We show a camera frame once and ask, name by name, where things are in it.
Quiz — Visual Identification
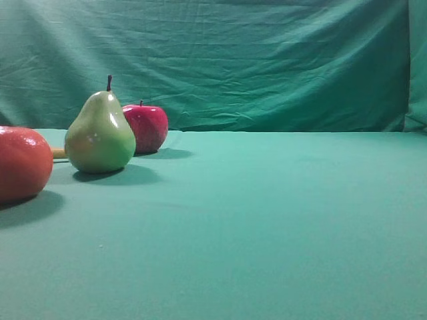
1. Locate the orange tangerine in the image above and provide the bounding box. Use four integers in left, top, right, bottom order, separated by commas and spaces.
1, 126, 53, 203

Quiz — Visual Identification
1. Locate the red apple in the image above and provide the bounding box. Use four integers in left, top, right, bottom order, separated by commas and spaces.
122, 100, 168, 155

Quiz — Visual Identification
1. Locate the green pear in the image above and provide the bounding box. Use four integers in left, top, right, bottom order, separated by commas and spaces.
64, 75, 136, 174

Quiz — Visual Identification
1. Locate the green backdrop cloth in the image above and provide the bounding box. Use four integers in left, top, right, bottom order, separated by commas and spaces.
1, 1, 426, 132

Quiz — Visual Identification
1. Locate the yellow banana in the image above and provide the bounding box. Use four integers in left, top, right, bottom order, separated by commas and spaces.
51, 148, 67, 159

